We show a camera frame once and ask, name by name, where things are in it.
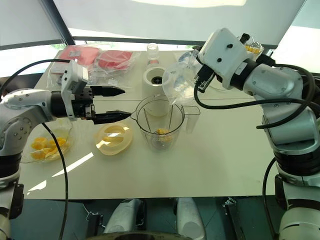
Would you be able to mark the white rounded robot leg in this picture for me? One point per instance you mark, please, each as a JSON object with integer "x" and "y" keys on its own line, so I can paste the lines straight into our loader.
{"x": 190, "y": 217}
{"x": 122, "y": 217}

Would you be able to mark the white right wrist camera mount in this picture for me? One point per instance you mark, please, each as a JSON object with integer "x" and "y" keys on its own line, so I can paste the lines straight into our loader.
{"x": 225, "y": 50}

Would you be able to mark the black metal table bracket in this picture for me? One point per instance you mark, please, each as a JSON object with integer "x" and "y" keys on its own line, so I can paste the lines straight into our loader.
{"x": 233, "y": 217}

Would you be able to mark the clear plastic bottle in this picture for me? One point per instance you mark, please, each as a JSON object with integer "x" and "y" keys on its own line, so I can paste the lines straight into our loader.
{"x": 152, "y": 53}

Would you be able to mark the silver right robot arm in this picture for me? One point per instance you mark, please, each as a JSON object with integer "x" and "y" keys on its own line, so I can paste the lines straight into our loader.
{"x": 287, "y": 120}

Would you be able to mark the white blender base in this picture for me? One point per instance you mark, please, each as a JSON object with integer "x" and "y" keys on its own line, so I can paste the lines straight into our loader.
{"x": 150, "y": 85}

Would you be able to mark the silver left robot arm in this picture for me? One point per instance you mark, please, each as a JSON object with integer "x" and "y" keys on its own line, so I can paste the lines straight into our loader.
{"x": 22, "y": 110}

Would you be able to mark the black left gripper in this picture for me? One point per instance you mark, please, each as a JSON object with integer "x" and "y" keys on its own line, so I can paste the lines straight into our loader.
{"x": 85, "y": 96}

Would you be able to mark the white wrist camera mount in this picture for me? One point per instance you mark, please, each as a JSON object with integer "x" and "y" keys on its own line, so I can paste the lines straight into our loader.
{"x": 225, "y": 50}
{"x": 72, "y": 80}

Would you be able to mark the orange fruit slice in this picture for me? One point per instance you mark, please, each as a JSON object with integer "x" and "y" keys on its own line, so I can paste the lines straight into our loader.
{"x": 42, "y": 154}
{"x": 38, "y": 143}
{"x": 60, "y": 141}

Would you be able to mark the yellow blender lid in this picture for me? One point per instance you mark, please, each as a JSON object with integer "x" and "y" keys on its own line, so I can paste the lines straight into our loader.
{"x": 113, "y": 146}

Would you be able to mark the clear blender jug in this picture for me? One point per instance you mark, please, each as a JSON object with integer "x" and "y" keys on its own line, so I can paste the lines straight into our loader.
{"x": 150, "y": 130}

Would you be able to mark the orange fruit chunk pile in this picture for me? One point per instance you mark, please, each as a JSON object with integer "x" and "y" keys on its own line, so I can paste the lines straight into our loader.
{"x": 163, "y": 136}

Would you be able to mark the red fruit plastic bag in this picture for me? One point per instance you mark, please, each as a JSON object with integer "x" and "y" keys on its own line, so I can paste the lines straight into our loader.
{"x": 112, "y": 58}
{"x": 82, "y": 53}

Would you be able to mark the clear glass bowl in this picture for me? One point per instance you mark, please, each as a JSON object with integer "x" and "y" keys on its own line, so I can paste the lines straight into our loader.
{"x": 62, "y": 127}

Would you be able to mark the orange fruit plastic bag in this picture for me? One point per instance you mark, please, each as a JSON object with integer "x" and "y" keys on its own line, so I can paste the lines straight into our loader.
{"x": 255, "y": 47}

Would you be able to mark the clear plastic zip bag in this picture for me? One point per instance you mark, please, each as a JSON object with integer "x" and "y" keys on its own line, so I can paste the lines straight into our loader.
{"x": 175, "y": 82}

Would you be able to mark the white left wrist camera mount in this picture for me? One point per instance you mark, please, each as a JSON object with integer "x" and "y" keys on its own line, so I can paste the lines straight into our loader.
{"x": 72, "y": 80}

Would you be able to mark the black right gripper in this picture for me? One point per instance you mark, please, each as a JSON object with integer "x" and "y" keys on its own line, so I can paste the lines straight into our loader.
{"x": 206, "y": 75}

